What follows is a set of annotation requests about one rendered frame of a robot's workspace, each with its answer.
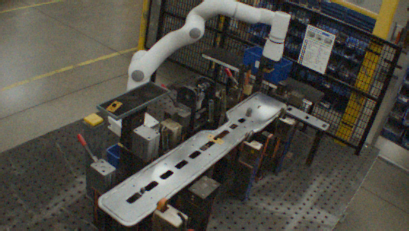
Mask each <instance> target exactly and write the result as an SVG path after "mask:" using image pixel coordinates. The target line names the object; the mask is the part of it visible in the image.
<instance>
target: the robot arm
mask: <svg viewBox="0 0 409 231"><path fill-rule="evenodd" d="M217 14H222V15H226V16H229V17H232V18H236V19H238V20H242V21H245V22H247V23H253V24H256V23H266V24H269V25H271V26H272V27H271V32H270V34H269V36H270V37H269V39H268V40H267V43H266V45H265V47H264V51H263V53H262V56H263V57H264V58H265V60H266V64H265V69H267V67H269V65H270V69H269V71H271V70H272V69H273V67H274V65H275V64H276V63H281V62H282V61H281V57H282V55H283V47H284V44H283V42H284V39H285V36H286V33H287V32H286V30H287V28H288V25H289V19H290V17H291V16H290V15H289V14H287V13H285V12H278V11H276V12H272V11H269V10H266V9H256V8H254V7H250V6H248V5H245V4H241V3H239V2H236V1H232V0H204V1H203V2H202V3H201V4H200V5H199V6H197V7H194V8H193V9H192V10H191V11H190V12H189V14H188V15H187V17H186V24H185V25H184V26H183V27H182V28H181V29H178V30H176V31H172V32H170V33H168V34H167V35H166V36H165V37H163V38H162V39H160V40H159V41H158V42H157V43H156V44H155V45H154V46H153V47H152V48H151V49H150V50H149V51H148V52H147V51H144V50H139V51H137V52H136V53H135V54H134V55H133V56H132V58H131V62H130V65H129V81H128V85H127V91H129V90H130V89H132V88H135V87H137V86H141V85H142V84H144V83H146V82H148V81H149V77H150V76H151V74H152V73H153V72H154V71H155V70H156V69H157V67H158V66H159V65H160V64H161V63H162V62H163V60H164V59H165V58H167V57H168V56H170V55H171V54H173V53H174V52H175V51H176V50H178V49H179V48H181V47H182V46H185V45H189V44H192V43H194V42H195V41H197V40H198V39H200V38H201V37H202V36H203V34H204V32H205V23H206V21H207V20H209V19H210V18H212V17H214V16H216V15H217ZM270 59H272V63H271V64H270Z"/></svg>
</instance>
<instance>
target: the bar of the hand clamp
mask: <svg viewBox="0 0 409 231"><path fill-rule="evenodd" d="M238 67H239V77H238V85H237V87H238V88H240V89H241V88H242V90H241V91H243V86H244V78H245V70H248V69H249V66H248V65H247V66H245V64H244V63H242V64H240V65H238ZM240 93H241V92H240Z"/></svg>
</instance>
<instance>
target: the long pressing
mask: <svg viewBox="0 0 409 231"><path fill-rule="evenodd" d="M260 105H261V107H259V108H257V107H258V106H260ZM284 105H285V104H283V103H282V102H280V101H278V100H276V99H273V98H272V97H269V96H267V95H265V94H262V93H261V92H255V93H253V95H252V94H251V96H250V97H248V98H247V99H245V100H244V101H242V102H241V103H239V104H238V105H236V106H234V107H233V108H232V109H230V110H228V111H227V112H226V118H227V121H228V122H227V123H225V124H224V125H223V126H221V127H220V128H217V130H215V131H200V132H198V133H197V134H195V135H194V136H193V137H191V138H188V139H187V140H186V141H184V142H183V143H181V144H179V145H178V146H177V147H175V148H173V149H172V150H171V151H169V152H168V153H166V154H164V155H163V156H162V157H160V158H159V159H157V160H156V161H154V162H152V163H151V164H148V165H147V166H146V167H144V168H143V169H141V170H140V171H139V172H137V173H135V174H134V175H133V176H132V177H129V178H127V179H126V180H125V181H123V183H121V184H118V185H117V186H115V188H113V189H111V190H109V191H108V192H107V193H105V194H103V195H102V196H101V197H99V199H98V206H99V207H100V208H101V209H102V210H103V211H105V212H106V213H108V215H110V216H111V217H113V218H114V219H115V220H116V221H118V222H119V223H120V224H122V225H123V226H125V227H133V226H135V225H136V224H138V223H140V222H141V221H142V220H143V219H145V218H146V217H147V216H149V214H151V213H152V212H154V210H155V209H156V207H157V203H158V200H160V199H161V198H162V197H165V198H167V199H168V200H169V199H171V198H172V197H173V196H174V195H176V194H177V193H178V192H179V191H181V190H182V189H184V188H185V187H186V186H187V185H189V184H190V183H191V182H192V181H193V180H195V179H196V178H197V177H199V176H200V175H201V174H202V173H203V172H204V171H205V170H207V169H208V168H209V167H211V166H212V165H213V164H215V163H216V162H217V161H218V160H219V159H220V158H221V157H224V156H225V155H226V154H227V153H228V152H230V151H231V150H232V149H233V148H234V147H236V146H237V145H238V144H240V143H241V142H242V141H243V140H244V139H245V135H246V132H247V131H249V130H250V129H252V130H253V131H254V133H255V132H260V131H261V130H262V129H263V128H264V127H266V126H267V125H268V124H269V123H271V122H272V121H273V120H274V119H276V118H277V117H278V115H279V114H280V110H281V108H282V107H283V106H284ZM249 107H250V108H251V109H252V113H251V117H247V116H246V115H245V114H246V110H247V109H248V108H249ZM241 118H242V119H244V120H245V121H244V122H242V123H240V122H239V121H238V120H240V119H241ZM232 124H236V125H237V127H236V128H235V129H232V128H230V126H231V125H232ZM244 126H245V127H244ZM224 131H228V132H229V134H228V135H226V136H225V137H223V138H222V140H223V141H224V143H223V144H221V145H219V144H217V143H215V142H214V143H215V144H213V145H212V146H210V147H209V148H208V149H207V150H206V151H202V150H200V148H201V147H202V146H203V145H205V144H206V143H208V142H209V141H212V140H210V139H208V138H207V136H208V135H213V136H215V137H216V136H217V135H219V134H221V133H222V132H224ZM195 151H199V152H201V154H200V155H198V156H197V157H196V158H195V159H192V158H190V157H189V156H190V155H191V154H192V153H194V152H195ZM209 154H210V155H209ZM182 160H186V161H187V162H188V164H187V165H185V166H184V167H182V168H181V169H177V168H175V165H176V164H178V163H179V162H181V161H182ZM165 164H166V165H165ZM168 170H170V171H172V172H173V173H174V174H173V175H172V176H170V177H169V178H168V179H166V180H165V181H164V180H162V179H160V177H161V176H162V175H163V174H164V173H165V172H166V171H168ZM153 181H155V182H157V183H158V186H156V187H155V188H153V189H152V190H150V191H149V192H148V191H146V193H144V194H141V193H140V188H141V186H142V187H143V188H145V187H146V186H147V185H148V184H150V183H151V182H153ZM136 193H139V194H141V195H142V197H141V198H139V199H137V200H136V201H135V202H134V203H132V204H131V203H128V202H126V200H127V199H129V198H130V197H131V196H132V195H133V194H136ZM151 197H152V198H151Z"/></svg>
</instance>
